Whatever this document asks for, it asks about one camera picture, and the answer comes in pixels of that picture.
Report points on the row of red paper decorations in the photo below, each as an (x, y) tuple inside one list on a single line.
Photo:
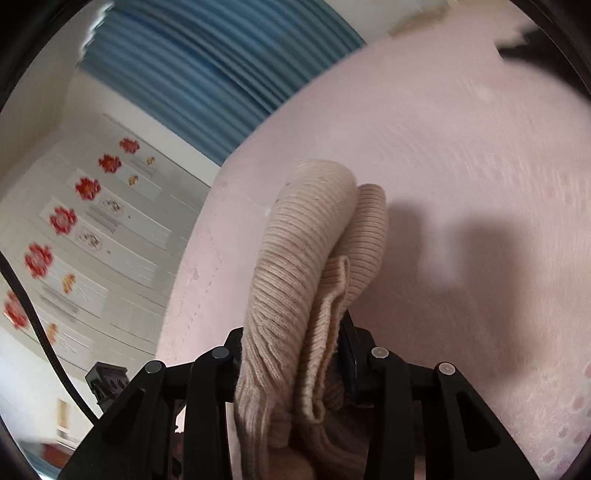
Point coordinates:
[(62, 220)]

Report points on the black jacket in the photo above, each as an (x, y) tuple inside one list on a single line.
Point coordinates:
[(531, 46)]

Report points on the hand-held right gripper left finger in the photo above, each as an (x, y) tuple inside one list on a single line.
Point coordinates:
[(217, 397)]

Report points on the white wardrobe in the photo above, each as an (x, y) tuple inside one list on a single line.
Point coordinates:
[(138, 258)]

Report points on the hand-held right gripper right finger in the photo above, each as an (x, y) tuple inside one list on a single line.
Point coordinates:
[(353, 369)]

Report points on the bed with pink sheet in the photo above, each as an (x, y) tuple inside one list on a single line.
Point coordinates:
[(461, 161)]

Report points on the beige knit sweater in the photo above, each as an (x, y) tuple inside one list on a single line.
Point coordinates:
[(295, 258)]

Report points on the blue curtain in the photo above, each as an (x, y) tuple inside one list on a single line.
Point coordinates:
[(207, 69)]

